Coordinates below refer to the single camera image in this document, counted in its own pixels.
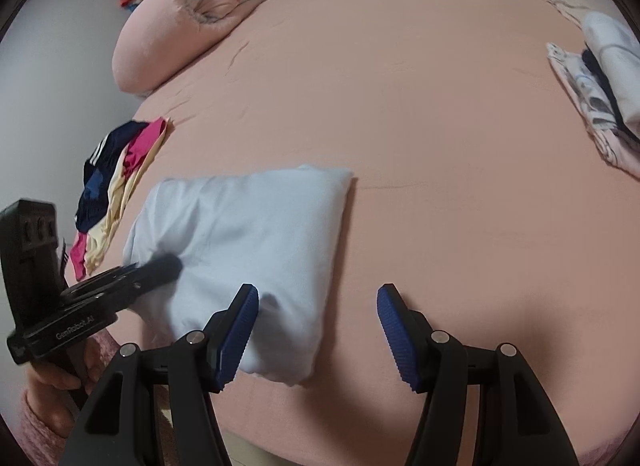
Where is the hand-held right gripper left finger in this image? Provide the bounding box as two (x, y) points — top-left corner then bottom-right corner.
(60, 283), (261, 466)

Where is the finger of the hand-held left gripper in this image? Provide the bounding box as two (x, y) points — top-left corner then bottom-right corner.
(60, 253), (183, 309)

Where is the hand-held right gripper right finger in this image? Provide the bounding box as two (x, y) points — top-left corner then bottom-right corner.
(376, 283), (581, 466)

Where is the white shirt with navy trim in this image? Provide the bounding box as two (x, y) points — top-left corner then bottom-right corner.
(122, 163), (354, 387)

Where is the person's left forearm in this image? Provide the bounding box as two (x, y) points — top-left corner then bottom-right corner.
(20, 386), (87, 466)

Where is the pile of unfolded clothes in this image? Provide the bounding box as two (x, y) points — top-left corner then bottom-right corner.
(75, 121), (148, 235)

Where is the person's left hand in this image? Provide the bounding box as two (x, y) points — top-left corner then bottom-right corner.
(27, 337), (109, 399)

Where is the magenta garment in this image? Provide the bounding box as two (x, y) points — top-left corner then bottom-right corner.
(70, 117), (171, 281)

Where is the bed with pink sheet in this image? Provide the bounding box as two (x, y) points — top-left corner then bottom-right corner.
(100, 0), (640, 466)

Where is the rolled pink quilt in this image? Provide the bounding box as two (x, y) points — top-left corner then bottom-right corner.
(112, 0), (248, 94)

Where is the folded navy garment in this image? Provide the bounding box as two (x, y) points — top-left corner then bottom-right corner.
(581, 48), (640, 143)

